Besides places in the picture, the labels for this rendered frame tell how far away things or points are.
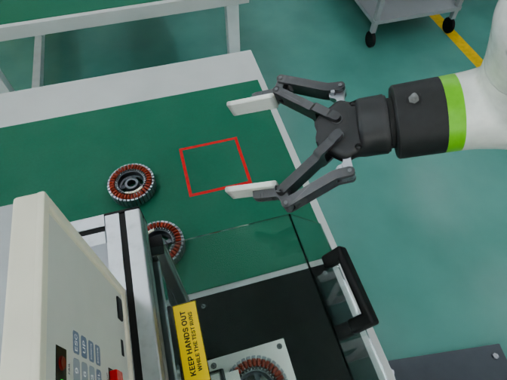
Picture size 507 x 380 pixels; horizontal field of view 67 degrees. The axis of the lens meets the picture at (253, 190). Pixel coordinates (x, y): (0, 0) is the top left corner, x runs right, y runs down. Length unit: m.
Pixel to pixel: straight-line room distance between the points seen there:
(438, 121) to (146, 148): 0.78
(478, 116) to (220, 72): 0.91
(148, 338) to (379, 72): 2.29
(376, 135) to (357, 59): 2.15
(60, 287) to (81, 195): 0.74
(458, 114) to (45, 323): 0.43
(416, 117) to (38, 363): 0.41
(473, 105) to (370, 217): 1.41
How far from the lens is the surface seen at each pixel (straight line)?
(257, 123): 1.10
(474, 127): 0.49
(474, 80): 0.50
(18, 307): 0.27
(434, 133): 0.48
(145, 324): 0.46
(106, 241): 0.51
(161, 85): 1.25
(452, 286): 1.84
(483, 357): 1.77
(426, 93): 0.49
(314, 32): 2.80
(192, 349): 0.49
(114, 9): 1.63
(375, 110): 0.48
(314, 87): 0.55
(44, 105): 1.30
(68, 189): 1.06
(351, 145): 0.49
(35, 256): 0.28
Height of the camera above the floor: 1.54
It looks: 56 degrees down
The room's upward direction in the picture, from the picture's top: straight up
